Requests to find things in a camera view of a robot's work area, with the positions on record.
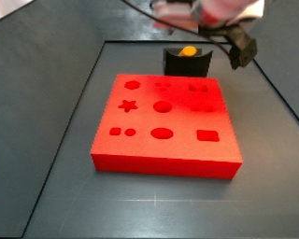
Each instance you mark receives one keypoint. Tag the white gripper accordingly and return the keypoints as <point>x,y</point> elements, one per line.
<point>206,13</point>

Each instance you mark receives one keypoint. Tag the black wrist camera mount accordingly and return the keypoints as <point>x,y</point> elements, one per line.
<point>243,45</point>

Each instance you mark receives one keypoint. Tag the black curved fixture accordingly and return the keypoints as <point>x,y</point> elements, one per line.
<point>194,66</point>

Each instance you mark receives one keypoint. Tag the yellow oval peg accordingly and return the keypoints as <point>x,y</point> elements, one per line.
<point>187,52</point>

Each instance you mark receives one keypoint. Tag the red shape-sorter block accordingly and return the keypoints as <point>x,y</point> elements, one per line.
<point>166,126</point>

